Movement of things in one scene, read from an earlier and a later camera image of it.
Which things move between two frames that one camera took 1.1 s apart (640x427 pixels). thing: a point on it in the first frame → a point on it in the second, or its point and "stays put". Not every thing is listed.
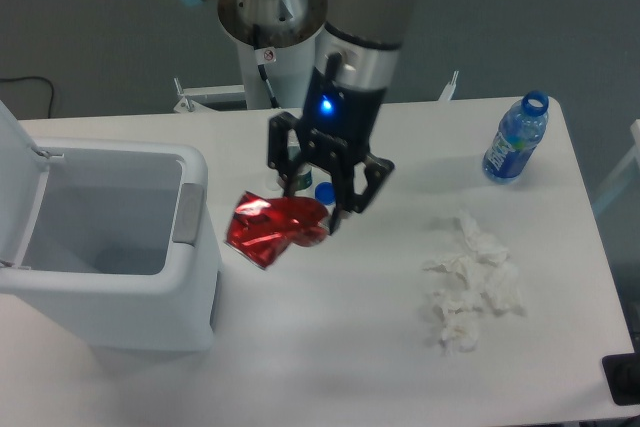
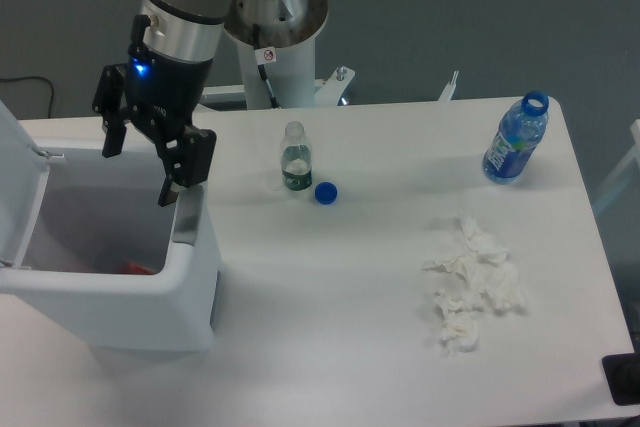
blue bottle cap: [325, 193] stays put
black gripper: [344, 113] → [162, 94]
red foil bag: [260, 228] → [134, 269]
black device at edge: [622, 375] stays put
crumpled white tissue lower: [460, 329] stays put
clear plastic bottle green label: [304, 174] stays put
